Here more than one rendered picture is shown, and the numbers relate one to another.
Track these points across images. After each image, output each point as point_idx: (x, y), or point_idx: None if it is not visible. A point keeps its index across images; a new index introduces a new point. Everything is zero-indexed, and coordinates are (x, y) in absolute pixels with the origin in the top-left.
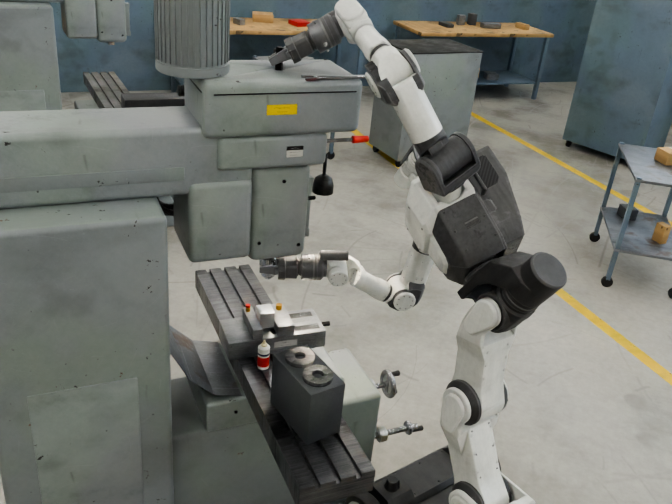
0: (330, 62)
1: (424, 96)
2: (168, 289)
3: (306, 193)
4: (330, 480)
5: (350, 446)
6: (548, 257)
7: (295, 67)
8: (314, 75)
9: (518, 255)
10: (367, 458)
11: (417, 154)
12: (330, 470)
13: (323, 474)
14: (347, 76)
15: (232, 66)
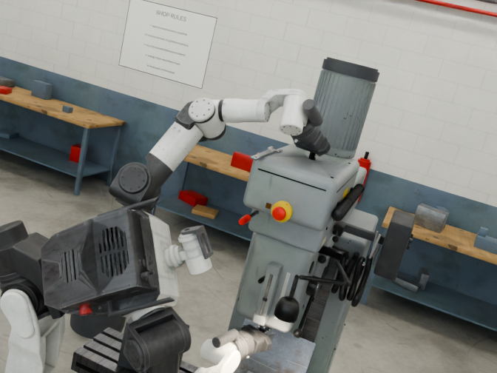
0: (320, 174)
1: (171, 126)
2: (248, 258)
3: (250, 256)
4: (96, 336)
5: (101, 359)
6: (7, 226)
7: (312, 162)
8: (276, 149)
9: (36, 251)
10: (84, 356)
11: (191, 227)
12: (101, 341)
13: (103, 337)
14: (262, 152)
15: (329, 157)
